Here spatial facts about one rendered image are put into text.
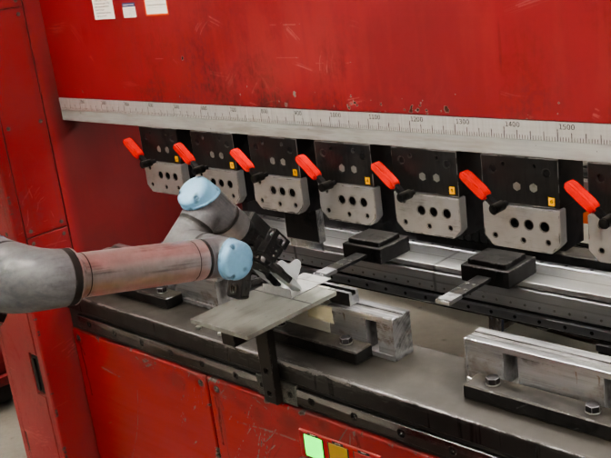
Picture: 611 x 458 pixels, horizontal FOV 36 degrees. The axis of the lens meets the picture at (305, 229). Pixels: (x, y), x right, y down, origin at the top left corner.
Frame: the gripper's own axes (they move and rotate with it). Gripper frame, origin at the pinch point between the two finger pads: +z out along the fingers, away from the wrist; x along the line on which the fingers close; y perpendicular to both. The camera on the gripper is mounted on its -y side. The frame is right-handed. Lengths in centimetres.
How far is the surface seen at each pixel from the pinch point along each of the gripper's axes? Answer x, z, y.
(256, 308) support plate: -1.3, -5.9, -8.3
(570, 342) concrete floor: 42, 200, 82
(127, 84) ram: 50, -31, 30
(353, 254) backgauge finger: 1.1, 15.5, 17.9
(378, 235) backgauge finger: -1.5, 17.6, 25.0
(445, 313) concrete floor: 106, 201, 82
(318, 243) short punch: -5.6, -3.0, 10.7
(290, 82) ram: -6.6, -32.5, 31.1
